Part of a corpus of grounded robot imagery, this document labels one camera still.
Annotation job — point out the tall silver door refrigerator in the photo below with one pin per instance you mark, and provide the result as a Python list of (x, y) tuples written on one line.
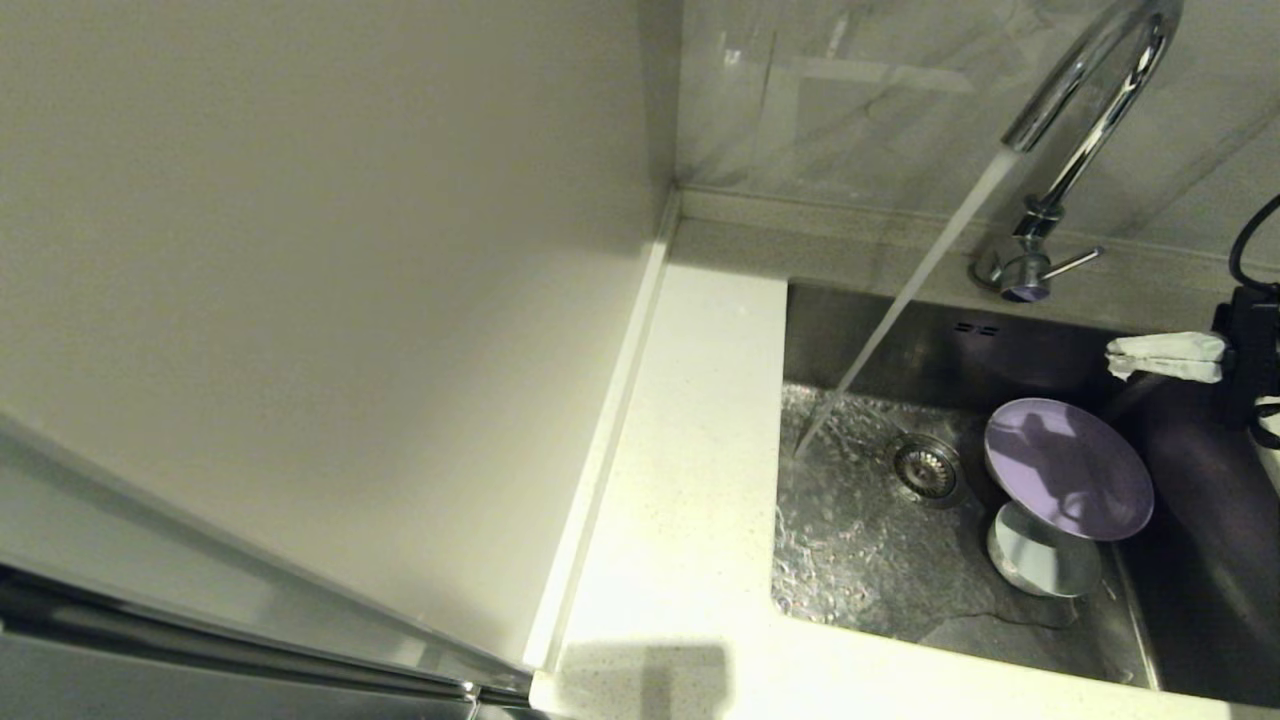
[(300, 250)]

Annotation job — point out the running water stream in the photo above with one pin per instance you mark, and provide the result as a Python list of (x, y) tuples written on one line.
[(905, 300)]

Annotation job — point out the round metal drain strainer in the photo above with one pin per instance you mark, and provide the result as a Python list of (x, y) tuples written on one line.
[(926, 468)]

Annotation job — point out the pale blue round bowl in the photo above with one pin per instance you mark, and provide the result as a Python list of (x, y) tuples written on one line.
[(1040, 565)]

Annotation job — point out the purple plate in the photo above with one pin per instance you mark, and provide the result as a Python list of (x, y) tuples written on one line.
[(1065, 465)]

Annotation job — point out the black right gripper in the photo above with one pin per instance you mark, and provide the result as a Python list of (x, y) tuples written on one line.
[(1250, 350)]

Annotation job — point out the stainless steel sink basin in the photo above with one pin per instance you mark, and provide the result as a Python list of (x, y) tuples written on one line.
[(870, 570)]

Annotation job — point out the chrome gooseneck faucet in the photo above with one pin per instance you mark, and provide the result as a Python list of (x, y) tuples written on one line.
[(1085, 150)]

